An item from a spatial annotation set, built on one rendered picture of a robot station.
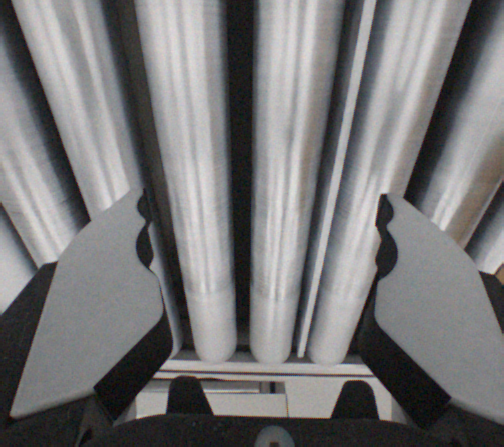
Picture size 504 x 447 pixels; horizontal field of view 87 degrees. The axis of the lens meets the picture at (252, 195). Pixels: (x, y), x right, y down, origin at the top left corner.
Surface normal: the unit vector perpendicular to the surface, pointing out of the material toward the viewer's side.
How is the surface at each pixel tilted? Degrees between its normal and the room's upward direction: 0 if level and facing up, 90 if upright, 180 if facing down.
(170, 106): 16
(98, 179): 7
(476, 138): 38
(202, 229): 9
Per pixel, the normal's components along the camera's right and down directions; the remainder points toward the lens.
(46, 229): 0.45, 0.47
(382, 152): -0.35, 0.48
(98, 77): 0.70, 0.38
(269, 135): -0.58, 0.42
